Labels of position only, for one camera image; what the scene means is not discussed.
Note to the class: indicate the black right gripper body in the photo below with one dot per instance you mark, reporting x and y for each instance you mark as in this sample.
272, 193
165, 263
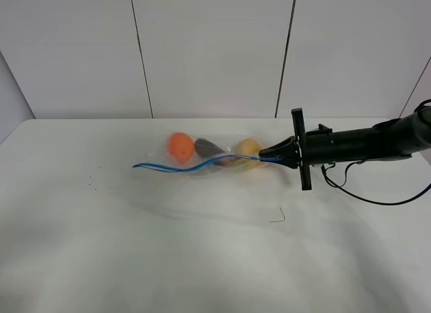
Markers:
303, 153

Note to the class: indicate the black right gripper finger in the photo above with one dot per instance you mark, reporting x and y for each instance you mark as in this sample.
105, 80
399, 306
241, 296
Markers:
286, 148
284, 161

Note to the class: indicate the clear bag with blue zip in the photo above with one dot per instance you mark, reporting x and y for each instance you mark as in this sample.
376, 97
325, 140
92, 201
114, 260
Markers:
197, 155

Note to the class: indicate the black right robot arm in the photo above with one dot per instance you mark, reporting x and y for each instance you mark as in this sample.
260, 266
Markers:
395, 139

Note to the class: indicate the yellow fruit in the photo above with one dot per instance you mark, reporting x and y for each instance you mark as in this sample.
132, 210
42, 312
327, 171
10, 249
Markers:
248, 146

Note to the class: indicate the dark purple eggplant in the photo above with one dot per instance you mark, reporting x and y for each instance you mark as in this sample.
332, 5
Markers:
206, 149

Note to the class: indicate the orange fruit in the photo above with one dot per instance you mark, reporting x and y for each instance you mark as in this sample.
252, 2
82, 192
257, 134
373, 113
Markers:
180, 146

